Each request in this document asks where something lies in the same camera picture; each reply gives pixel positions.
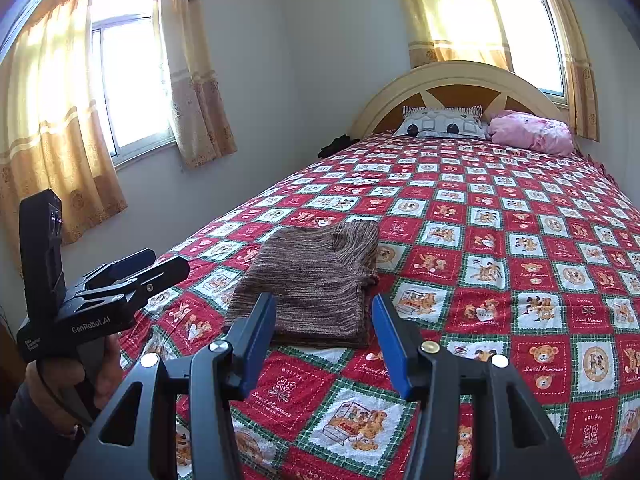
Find person's left hand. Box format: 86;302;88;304
25;332;123;426

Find brown knitted sweater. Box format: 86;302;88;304
224;219;382;351

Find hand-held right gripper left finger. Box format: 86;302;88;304
62;292;278;480

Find person's left forearm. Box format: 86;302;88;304
0;385;96;480

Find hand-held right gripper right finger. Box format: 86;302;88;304
371;292;583;480

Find red checkered printed bed sheet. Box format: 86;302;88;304
117;132;640;480

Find dark cloth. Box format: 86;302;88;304
318;134;358;159

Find pink pillow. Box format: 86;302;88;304
486;110;575;157

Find window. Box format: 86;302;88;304
90;0;176;168
487;0;568;106

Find cream arched headboard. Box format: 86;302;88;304
350;60;568;141

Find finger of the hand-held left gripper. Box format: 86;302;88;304
82;248;157;291
65;256;191;311

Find red ruffled cloth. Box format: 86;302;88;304
587;154;615;182

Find grey patterned pillow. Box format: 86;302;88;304
394;105;488;141

